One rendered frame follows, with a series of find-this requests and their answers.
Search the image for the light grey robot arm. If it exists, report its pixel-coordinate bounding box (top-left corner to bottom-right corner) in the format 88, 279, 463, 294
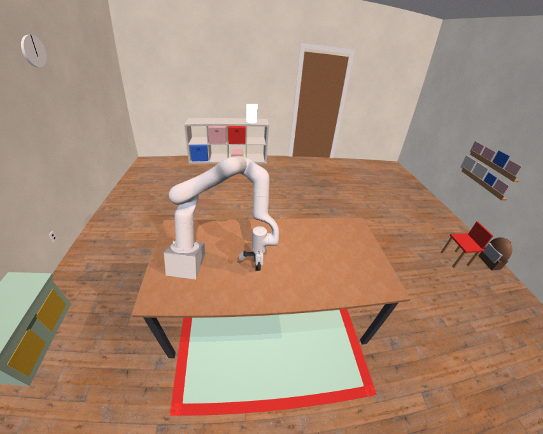
169, 156, 279, 260

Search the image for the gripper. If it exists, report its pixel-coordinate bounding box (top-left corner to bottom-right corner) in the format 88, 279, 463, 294
255, 253, 264, 270

